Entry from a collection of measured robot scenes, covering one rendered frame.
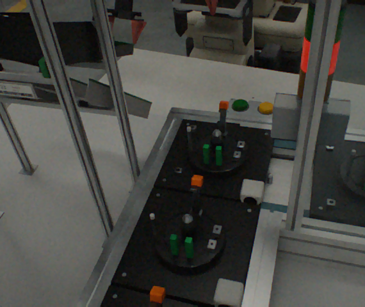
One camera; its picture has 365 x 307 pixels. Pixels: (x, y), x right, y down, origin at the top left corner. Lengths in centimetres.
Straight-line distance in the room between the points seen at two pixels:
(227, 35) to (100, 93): 85
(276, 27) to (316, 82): 125
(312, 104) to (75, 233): 64
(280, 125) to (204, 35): 100
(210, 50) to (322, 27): 114
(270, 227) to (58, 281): 47
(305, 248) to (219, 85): 69
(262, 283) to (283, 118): 30
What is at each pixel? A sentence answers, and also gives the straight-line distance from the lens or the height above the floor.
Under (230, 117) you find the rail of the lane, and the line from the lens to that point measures 115.
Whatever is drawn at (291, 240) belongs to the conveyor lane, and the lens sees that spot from 93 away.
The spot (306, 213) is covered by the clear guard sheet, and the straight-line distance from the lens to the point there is 88.
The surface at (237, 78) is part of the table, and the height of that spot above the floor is 86.
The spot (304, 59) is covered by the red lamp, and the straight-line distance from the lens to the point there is 67.
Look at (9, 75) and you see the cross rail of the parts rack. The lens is 78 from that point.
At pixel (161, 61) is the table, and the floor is 86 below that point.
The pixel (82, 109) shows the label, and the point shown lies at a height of 111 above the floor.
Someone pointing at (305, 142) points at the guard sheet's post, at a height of 119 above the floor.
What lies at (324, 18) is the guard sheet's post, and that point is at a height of 141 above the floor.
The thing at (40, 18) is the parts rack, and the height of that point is 142.
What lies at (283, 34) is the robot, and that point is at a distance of 191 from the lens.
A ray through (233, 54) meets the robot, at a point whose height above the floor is 81.
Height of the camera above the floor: 168
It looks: 43 degrees down
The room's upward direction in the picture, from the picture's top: 6 degrees counter-clockwise
